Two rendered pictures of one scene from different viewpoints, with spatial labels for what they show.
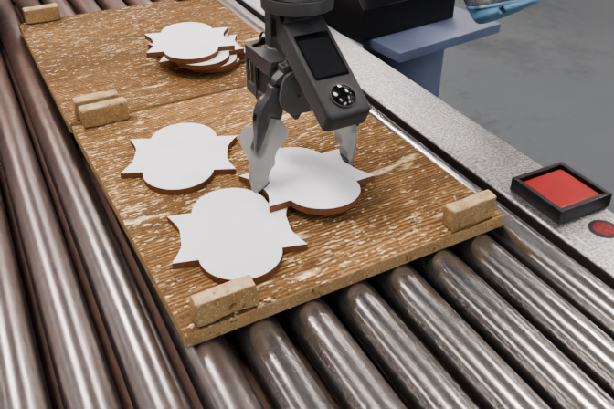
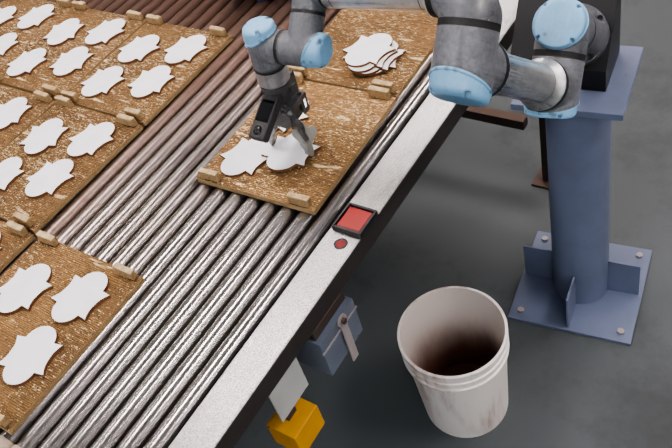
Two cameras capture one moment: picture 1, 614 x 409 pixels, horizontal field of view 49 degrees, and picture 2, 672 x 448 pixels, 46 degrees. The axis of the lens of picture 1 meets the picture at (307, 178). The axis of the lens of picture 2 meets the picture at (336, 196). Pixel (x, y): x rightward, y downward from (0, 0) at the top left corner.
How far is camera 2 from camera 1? 1.69 m
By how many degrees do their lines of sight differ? 55
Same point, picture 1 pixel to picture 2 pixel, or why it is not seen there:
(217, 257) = (229, 161)
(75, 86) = not seen: hidden behind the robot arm
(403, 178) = (318, 174)
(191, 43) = (364, 52)
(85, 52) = (347, 29)
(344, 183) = (291, 161)
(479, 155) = (373, 186)
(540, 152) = not seen: outside the picture
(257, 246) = (241, 165)
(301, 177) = (287, 149)
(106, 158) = not seen: hidden behind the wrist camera
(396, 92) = (415, 131)
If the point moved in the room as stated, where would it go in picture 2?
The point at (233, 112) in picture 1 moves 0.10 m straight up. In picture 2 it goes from (331, 103) to (322, 72)
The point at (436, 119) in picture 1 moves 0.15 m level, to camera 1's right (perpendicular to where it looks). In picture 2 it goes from (398, 157) to (435, 191)
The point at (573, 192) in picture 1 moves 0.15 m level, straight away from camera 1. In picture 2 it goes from (353, 223) to (420, 208)
